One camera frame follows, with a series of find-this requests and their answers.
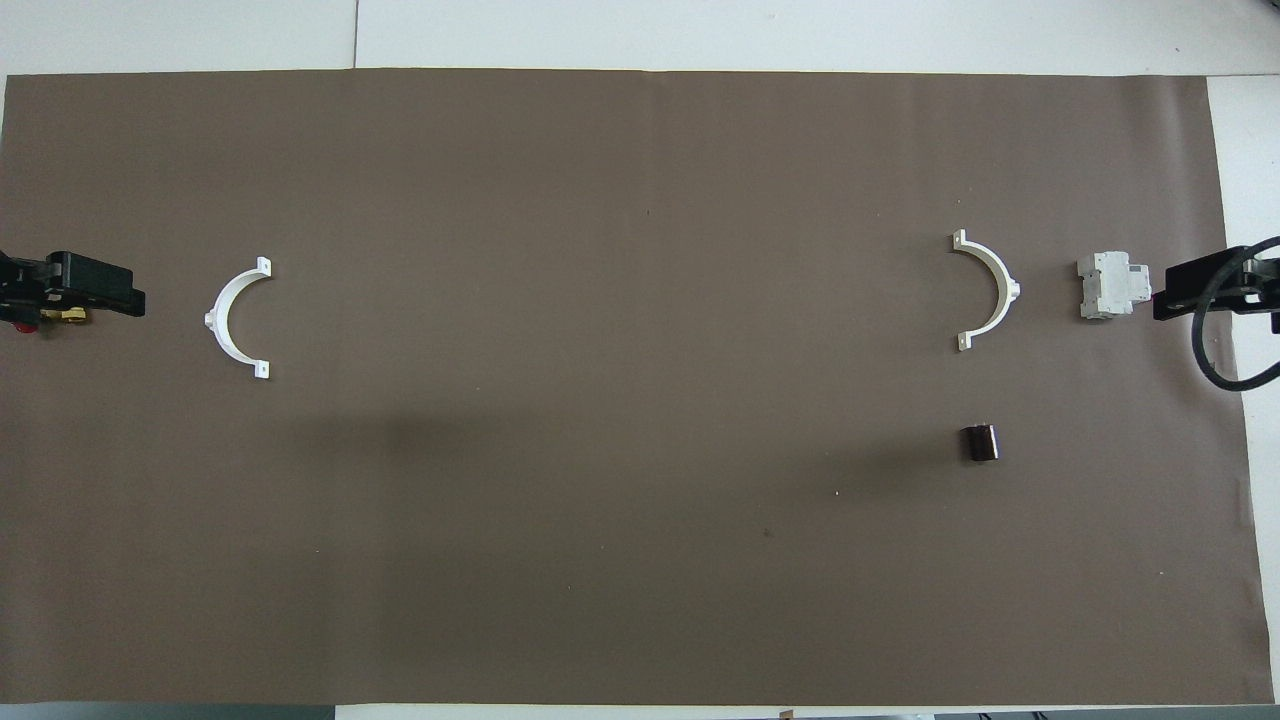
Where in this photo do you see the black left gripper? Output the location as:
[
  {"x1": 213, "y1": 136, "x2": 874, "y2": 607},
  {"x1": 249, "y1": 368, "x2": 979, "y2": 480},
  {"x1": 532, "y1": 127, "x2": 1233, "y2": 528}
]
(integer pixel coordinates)
[{"x1": 0, "y1": 251, "x2": 147, "y2": 326}]

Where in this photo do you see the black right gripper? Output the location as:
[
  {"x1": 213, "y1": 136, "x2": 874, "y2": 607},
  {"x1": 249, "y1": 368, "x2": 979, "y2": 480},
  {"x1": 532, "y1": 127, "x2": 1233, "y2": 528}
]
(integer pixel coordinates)
[{"x1": 1152, "y1": 247, "x2": 1280, "y2": 336}]

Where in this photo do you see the white half pipe clamp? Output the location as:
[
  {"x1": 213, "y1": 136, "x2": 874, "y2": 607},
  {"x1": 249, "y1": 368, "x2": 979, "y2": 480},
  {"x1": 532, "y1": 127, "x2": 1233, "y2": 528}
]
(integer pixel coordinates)
[
  {"x1": 204, "y1": 257, "x2": 274, "y2": 382},
  {"x1": 949, "y1": 229, "x2": 1022, "y2": 352}
]

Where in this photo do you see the grey circuit breaker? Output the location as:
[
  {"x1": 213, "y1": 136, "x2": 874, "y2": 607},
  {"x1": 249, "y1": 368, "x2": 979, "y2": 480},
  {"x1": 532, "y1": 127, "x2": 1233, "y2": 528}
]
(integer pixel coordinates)
[{"x1": 1076, "y1": 250, "x2": 1153, "y2": 322}]

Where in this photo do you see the brown table mat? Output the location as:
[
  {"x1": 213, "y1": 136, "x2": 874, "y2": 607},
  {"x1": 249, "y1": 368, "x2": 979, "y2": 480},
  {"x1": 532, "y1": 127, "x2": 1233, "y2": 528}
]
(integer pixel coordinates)
[{"x1": 0, "y1": 68, "x2": 1276, "y2": 707}]

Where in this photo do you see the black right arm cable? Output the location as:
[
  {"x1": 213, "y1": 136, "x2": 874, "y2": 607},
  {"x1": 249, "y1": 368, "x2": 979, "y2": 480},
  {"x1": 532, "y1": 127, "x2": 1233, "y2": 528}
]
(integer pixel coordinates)
[{"x1": 1189, "y1": 236, "x2": 1280, "y2": 392}]

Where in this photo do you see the brass valve red handle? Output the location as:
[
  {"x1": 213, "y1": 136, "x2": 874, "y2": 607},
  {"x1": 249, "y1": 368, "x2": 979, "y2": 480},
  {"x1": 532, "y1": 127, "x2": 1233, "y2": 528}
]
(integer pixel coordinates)
[{"x1": 10, "y1": 305, "x2": 91, "y2": 336}]

